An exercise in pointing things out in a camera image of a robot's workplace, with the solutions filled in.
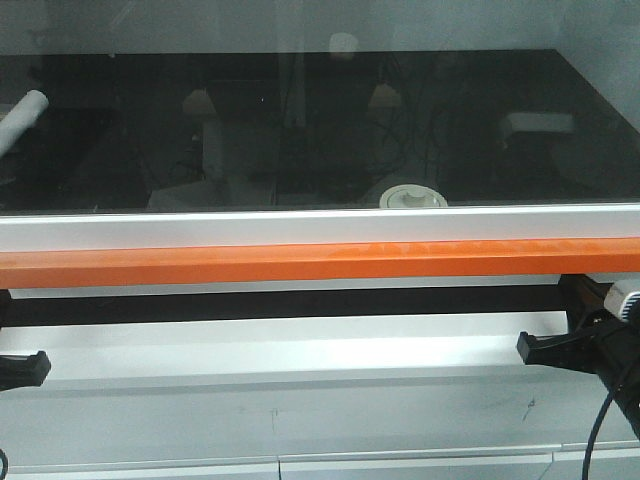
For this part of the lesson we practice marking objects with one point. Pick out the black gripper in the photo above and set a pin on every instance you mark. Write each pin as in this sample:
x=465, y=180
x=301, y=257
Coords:
x=597, y=343

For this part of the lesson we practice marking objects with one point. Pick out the rolled white poster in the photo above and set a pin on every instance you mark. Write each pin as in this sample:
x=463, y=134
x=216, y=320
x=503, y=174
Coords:
x=21, y=117

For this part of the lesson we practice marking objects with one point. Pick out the fume hood glass sash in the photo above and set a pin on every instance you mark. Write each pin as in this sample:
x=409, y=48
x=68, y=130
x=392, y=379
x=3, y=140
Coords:
x=170, y=150

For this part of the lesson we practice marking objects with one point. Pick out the orange sash handle bar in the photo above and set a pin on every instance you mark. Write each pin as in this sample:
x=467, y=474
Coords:
x=193, y=265

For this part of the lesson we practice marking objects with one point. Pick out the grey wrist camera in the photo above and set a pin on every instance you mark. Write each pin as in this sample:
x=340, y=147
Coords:
x=622, y=300

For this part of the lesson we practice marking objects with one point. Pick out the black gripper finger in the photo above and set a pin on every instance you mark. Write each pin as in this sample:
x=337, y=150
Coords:
x=20, y=371

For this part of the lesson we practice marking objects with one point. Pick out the glass jar with white lid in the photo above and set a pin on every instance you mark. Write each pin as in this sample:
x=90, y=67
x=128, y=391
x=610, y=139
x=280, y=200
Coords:
x=407, y=196

